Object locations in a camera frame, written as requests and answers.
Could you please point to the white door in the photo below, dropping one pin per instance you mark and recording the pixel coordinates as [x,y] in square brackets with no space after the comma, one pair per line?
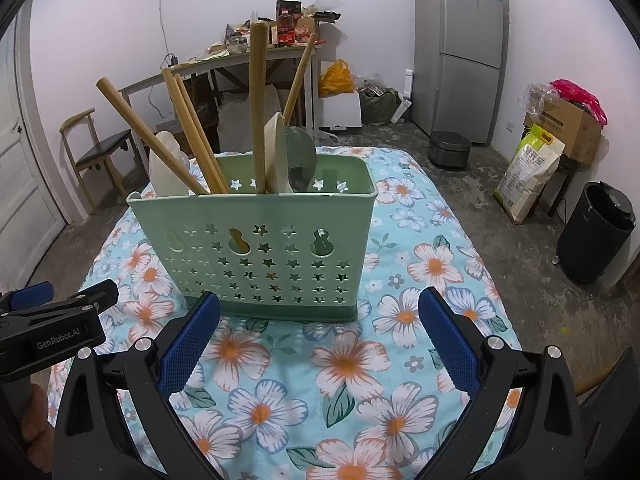
[20,185]

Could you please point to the white sack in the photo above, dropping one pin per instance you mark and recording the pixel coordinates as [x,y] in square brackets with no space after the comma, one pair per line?
[235,120]

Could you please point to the pile of food packages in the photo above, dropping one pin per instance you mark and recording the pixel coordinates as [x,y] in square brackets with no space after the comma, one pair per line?
[235,35]

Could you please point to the white upright appliance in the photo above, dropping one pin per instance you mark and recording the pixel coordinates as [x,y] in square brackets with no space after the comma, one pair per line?
[408,90]

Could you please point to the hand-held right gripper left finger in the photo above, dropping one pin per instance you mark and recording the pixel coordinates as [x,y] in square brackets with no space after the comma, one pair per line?
[190,340]

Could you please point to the white plastic spoon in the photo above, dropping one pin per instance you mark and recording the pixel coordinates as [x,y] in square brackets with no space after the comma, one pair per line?
[167,170]

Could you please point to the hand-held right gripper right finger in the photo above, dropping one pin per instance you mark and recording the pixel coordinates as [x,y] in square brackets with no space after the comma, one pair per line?
[447,340]

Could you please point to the black trash bin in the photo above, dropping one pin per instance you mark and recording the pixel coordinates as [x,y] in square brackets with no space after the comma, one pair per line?
[595,235]

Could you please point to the yellow plastic bag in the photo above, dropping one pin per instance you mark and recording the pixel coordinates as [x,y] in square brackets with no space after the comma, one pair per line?
[336,80]

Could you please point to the bundle of bamboo chopsticks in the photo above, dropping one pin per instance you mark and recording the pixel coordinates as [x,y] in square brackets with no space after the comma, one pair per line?
[257,110]

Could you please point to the grey-green plastic spoon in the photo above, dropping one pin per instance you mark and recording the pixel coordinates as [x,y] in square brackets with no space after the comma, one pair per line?
[300,155]

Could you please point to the pale green soup spoon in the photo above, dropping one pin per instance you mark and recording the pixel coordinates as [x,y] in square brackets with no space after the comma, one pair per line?
[275,160]

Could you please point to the rice bag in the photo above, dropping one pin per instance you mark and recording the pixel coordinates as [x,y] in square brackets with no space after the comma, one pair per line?
[527,180]

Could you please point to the black power adapter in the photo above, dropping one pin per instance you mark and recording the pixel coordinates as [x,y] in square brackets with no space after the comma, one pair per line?
[173,59]

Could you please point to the pink plastic bag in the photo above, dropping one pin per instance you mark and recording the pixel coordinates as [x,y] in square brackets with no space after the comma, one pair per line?
[577,95]

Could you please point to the green bag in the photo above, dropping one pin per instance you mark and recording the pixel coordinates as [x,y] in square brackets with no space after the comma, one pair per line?
[379,102]

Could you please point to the floral blue blanket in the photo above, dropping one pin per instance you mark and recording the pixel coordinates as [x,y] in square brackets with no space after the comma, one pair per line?
[350,360]

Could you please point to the red-label oil bottle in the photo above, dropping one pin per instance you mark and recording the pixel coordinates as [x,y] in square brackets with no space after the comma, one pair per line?
[286,27]

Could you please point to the black rice cooker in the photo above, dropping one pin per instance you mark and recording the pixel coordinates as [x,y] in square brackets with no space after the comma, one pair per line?
[449,152]

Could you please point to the wooden table with white legs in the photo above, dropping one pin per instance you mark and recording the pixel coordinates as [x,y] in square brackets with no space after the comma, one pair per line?
[210,66]

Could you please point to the grey refrigerator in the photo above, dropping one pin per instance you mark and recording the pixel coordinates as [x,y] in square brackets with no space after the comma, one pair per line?
[450,85]

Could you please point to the wall outlet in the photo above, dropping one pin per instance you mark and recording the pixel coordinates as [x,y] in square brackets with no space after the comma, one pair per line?
[511,125]

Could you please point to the green plastic utensil holder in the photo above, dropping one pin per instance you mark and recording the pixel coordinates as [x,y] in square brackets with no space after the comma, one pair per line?
[150,225]

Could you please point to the clear plastic bag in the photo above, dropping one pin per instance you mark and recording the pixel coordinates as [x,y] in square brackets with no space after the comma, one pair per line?
[537,97]

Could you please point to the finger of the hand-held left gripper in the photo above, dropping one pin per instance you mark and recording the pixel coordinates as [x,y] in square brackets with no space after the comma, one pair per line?
[32,295]
[97,297]

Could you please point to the wooden stool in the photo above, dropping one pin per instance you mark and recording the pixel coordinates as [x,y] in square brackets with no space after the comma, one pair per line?
[562,180]

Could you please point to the white box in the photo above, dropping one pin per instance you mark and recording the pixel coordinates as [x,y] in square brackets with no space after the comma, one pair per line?
[340,110]

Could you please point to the person's left hand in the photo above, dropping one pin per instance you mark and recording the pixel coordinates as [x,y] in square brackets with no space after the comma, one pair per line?
[40,425]

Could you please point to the cardboard box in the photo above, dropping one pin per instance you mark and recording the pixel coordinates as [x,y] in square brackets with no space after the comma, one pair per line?
[570,132]

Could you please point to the wooden chair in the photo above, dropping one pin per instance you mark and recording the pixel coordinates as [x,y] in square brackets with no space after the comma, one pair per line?
[100,152]

